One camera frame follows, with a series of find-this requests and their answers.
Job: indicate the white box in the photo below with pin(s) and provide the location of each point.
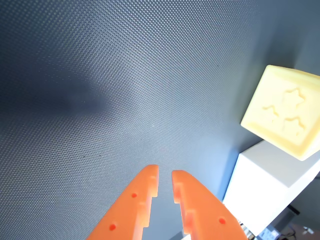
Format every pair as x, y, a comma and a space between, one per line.
265, 190

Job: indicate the yellow block with embossed shapes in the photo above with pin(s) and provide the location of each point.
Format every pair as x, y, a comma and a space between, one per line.
282, 110

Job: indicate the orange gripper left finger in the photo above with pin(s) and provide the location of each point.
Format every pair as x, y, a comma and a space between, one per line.
125, 212

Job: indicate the dark textured mat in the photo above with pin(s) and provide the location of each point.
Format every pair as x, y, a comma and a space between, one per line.
112, 87

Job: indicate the barcode sticker label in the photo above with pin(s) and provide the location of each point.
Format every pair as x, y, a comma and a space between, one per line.
268, 233

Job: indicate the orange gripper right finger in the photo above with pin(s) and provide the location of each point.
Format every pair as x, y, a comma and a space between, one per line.
207, 212

